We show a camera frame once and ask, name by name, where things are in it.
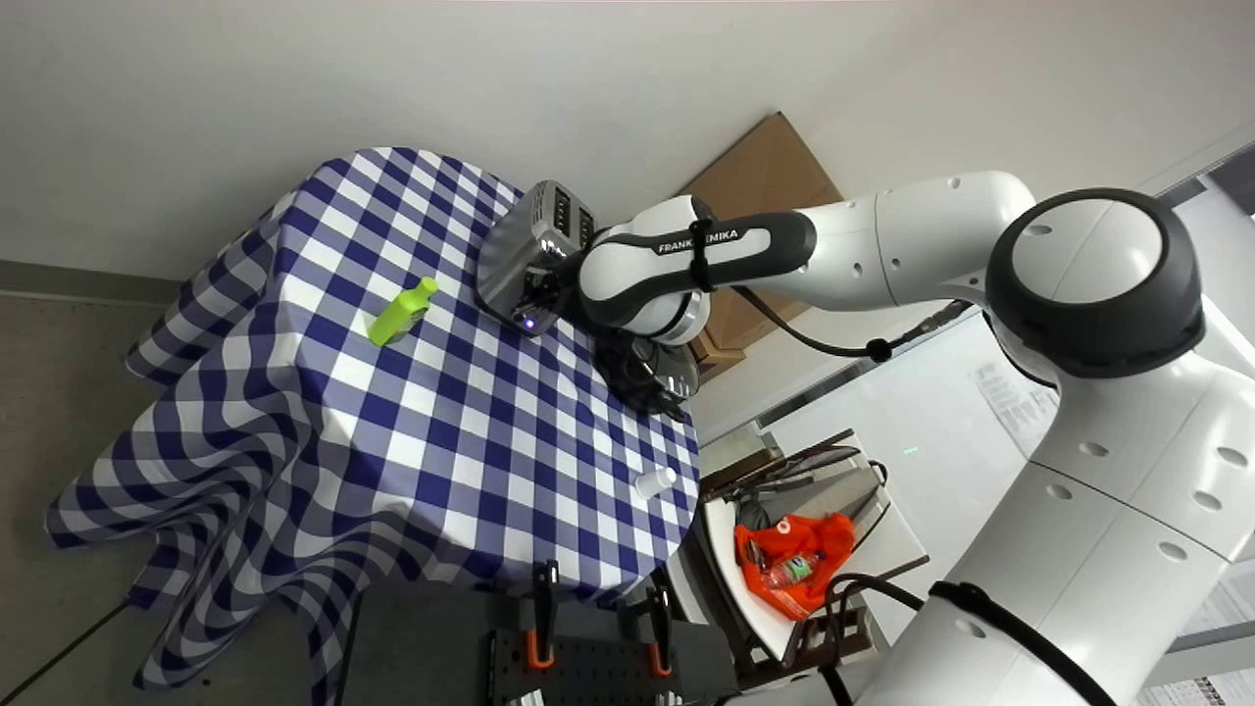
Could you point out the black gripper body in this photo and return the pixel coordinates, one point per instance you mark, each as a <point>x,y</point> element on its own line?
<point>553,292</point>

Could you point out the stainless steel toaster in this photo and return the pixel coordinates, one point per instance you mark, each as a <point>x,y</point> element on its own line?
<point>514,249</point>

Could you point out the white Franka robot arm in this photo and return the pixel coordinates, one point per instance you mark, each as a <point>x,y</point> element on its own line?
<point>1110,458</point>

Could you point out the black cooking pot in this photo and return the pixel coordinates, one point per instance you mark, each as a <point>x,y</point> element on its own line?
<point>651,375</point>

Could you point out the green plastic bottle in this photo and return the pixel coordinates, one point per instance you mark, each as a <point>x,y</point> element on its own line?
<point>400,312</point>

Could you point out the blue white checkered tablecloth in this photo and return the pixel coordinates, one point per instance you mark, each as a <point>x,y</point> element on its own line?
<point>394,444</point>

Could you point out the large plain cardboard box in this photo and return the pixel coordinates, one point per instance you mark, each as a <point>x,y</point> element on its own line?
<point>758,181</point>

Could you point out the black orange spring clamp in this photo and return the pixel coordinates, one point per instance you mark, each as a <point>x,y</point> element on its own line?
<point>539,612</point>
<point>659,635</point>

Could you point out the orange plastic bag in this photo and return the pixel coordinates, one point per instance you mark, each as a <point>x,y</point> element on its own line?
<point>791,564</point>

